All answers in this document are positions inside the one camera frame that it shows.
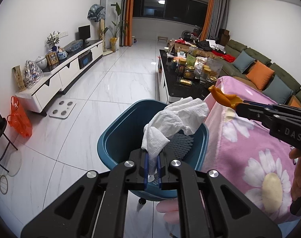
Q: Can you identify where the black coffee table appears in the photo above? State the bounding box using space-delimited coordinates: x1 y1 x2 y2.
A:
157 49 210 104

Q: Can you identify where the orange grey curtain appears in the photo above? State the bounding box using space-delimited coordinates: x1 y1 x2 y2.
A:
200 0 230 41
120 0 134 46

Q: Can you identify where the covered standing fan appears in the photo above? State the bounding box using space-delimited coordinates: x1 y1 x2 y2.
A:
88 4 113 57

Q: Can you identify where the orange plastic bag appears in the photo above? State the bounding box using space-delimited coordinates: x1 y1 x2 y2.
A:
7 96 33 138

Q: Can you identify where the small vase plant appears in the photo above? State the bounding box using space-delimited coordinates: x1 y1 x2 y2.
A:
47 31 60 52

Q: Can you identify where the orange cushion near window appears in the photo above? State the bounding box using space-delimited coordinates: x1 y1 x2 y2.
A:
246 61 275 90

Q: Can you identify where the white tissue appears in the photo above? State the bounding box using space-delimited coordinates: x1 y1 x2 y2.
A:
141 97 209 175

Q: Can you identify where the small black monitor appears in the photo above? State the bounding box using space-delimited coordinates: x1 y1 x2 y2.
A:
78 25 91 44

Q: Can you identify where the teal trash bin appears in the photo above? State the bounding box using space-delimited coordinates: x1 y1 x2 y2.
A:
97 99 209 201

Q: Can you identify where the white bathroom scale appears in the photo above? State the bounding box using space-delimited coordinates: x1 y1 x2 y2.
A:
49 99 76 119

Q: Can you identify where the orange peel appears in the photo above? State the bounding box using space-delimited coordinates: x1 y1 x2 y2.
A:
209 85 243 110

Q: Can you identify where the tall potted plant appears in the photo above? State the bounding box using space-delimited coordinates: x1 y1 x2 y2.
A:
107 2 128 53

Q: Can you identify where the orange cushion near end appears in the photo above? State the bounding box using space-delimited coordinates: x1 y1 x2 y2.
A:
288 96 301 108

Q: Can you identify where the dark window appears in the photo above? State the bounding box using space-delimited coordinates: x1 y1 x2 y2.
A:
133 0 207 26

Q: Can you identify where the white foam fruit net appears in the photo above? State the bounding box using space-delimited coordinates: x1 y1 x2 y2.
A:
166 133 194 160

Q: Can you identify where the person's right hand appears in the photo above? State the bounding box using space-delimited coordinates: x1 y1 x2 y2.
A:
289 148 301 201

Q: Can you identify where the grey-blue cushion near window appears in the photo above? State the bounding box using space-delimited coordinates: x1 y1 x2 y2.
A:
233 51 255 73

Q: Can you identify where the right orange grey curtain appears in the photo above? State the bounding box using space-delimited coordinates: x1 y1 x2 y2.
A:
200 0 230 41

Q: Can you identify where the pink floral tablecloth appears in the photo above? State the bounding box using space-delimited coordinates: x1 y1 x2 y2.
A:
201 76 301 225

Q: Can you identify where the clothes pile on sofa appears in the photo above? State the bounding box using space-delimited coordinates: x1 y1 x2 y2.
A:
174 39 236 63

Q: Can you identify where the white standing air conditioner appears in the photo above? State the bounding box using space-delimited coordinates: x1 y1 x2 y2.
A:
100 0 121 49

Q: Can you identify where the white ceramic jar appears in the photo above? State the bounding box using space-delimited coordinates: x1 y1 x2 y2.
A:
35 56 48 70

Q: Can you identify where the green sectional sofa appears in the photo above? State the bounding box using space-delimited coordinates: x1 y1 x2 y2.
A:
217 40 301 108

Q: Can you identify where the left orange grey curtain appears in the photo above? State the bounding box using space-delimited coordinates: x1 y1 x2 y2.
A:
120 0 134 46

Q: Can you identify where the white TV cabinet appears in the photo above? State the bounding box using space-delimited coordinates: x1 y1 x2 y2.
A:
15 40 103 116

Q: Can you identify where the grey-blue cushion middle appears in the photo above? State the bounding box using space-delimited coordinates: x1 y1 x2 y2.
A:
262 75 293 104

